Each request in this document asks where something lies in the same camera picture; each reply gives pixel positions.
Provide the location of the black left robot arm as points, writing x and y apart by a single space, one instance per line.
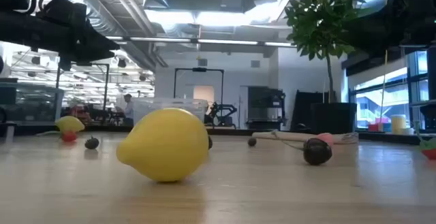
20 30

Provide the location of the red box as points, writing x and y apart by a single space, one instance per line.
373 127

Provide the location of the red toy strawberry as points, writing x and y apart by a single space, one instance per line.
430 152
69 136

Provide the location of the person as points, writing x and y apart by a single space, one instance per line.
128 110

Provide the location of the blue box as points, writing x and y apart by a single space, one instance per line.
386 127

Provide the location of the folded beige cloth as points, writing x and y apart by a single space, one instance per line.
289 136

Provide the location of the small dark toy berry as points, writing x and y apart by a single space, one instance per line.
210 142

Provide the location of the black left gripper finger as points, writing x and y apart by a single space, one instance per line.
104 43
98 55

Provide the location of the yellow toy lemon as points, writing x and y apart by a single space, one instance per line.
167 145
69 123

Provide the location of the long ceiling light strip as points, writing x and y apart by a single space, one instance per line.
221 42

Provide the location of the black leaning board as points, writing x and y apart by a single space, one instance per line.
303 110

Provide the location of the dark toy blackberry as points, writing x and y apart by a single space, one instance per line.
317 152
91 143

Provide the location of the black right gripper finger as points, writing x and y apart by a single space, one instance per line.
364 28
366 46

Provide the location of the green leafy potted tree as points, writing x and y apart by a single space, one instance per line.
320 19

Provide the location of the black plant pot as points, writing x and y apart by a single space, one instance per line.
333 116

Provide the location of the black background robot arm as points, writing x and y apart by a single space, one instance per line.
221 113

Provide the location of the pink toy strawberry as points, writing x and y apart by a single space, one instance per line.
326 138

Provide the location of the white mug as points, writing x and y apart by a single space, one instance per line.
408 131

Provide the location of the clear plastic tupperware container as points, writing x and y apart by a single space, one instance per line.
150 108

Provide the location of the small toy blueberry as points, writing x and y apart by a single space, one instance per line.
252 142

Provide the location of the yellow cup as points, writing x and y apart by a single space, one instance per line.
398 123

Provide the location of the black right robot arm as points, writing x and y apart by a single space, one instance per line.
431 13

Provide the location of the black cabinet machine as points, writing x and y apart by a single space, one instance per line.
265 105

